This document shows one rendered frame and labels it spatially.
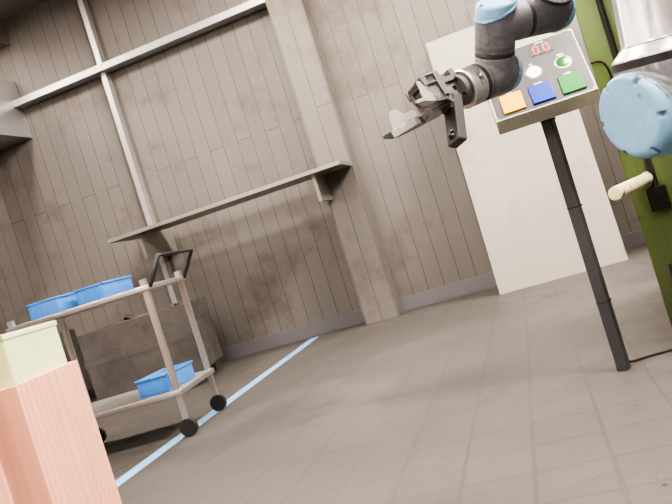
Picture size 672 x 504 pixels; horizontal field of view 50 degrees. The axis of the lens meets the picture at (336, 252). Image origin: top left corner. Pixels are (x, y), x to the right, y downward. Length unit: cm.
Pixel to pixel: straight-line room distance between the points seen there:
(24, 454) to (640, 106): 203
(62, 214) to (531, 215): 442
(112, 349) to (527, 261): 323
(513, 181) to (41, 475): 407
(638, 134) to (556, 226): 424
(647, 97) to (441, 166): 490
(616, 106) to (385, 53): 503
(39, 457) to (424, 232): 426
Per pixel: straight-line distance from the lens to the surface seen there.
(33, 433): 252
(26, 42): 775
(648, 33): 131
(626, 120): 131
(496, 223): 554
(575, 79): 256
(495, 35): 167
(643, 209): 284
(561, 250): 550
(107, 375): 587
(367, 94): 625
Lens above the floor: 73
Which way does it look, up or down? 1 degrees down
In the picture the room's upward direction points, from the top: 17 degrees counter-clockwise
